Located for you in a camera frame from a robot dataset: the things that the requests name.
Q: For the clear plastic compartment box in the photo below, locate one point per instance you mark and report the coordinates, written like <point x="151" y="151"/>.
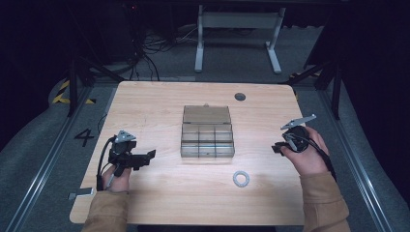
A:
<point x="207" y="133"/>

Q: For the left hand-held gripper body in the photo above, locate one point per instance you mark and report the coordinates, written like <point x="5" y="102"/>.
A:
<point x="122" y="150"/>

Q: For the grey metal bracket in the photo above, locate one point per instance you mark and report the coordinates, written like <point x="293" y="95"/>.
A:
<point x="80" y="193"/>

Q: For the aluminium floor rail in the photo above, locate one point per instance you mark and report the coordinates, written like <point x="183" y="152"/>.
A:
<point x="42" y="170"/>
<point x="354" y="161"/>

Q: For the black metal stand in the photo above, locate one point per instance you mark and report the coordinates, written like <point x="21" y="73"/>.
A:
<point x="336" y="83"/>
<point x="73" y="80"/>

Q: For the grey table grommet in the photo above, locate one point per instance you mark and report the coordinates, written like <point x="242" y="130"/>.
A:
<point x="240" y="96"/>

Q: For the dark computer tower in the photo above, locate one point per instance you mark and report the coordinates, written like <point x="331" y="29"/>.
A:
<point x="122" y="32"/>

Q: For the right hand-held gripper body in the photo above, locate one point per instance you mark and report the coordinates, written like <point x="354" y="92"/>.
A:
<point x="298" y="137"/>

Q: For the person's left hand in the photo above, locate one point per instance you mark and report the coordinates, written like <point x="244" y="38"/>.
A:
<point x="120" y="182"/>

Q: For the person's right hand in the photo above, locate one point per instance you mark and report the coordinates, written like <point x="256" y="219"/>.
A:
<point x="307" y="159"/>

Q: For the white metal table frame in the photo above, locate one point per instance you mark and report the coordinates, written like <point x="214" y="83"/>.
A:
<point x="240" y="20"/>

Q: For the yellow black hazard tape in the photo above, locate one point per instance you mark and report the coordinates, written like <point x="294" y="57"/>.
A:
<point x="61" y="95"/>

